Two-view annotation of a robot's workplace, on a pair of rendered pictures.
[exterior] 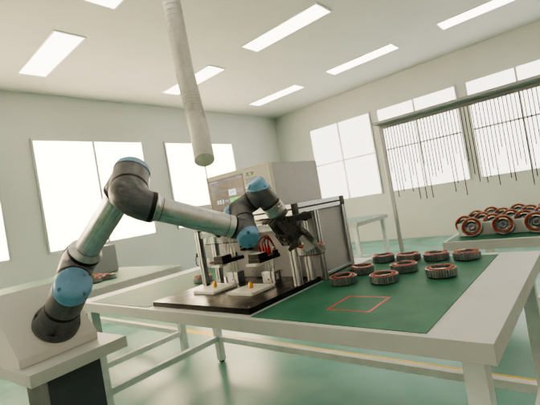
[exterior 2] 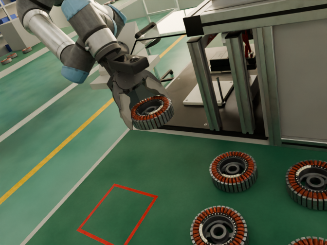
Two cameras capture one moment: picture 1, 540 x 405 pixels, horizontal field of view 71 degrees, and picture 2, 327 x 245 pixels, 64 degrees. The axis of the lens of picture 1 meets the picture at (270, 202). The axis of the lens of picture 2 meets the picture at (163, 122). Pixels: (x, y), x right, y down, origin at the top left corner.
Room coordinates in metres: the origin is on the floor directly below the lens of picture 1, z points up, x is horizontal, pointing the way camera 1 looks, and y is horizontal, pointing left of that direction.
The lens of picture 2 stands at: (1.48, -0.71, 1.26)
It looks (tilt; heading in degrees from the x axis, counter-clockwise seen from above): 32 degrees down; 91
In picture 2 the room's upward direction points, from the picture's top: 21 degrees counter-clockwise
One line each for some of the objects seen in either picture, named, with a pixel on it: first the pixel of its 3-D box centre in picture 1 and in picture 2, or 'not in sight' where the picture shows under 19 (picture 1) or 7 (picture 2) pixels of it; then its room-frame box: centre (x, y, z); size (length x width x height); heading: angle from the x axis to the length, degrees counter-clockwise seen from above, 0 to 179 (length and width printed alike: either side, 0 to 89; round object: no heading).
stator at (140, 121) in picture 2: (311, 249); (151, 112); (1.44, -0.13, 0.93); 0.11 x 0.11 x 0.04
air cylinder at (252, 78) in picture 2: (272, 276); (247, 87); (1.76, 0.05, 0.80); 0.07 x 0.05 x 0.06; 49
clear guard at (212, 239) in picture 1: (250, 229); (187, 29); (1.63, 0.10, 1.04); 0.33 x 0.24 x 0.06; 139
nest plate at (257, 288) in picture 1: (251, 289); (209, 92); (1.65, 0.14, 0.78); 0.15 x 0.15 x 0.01; 49
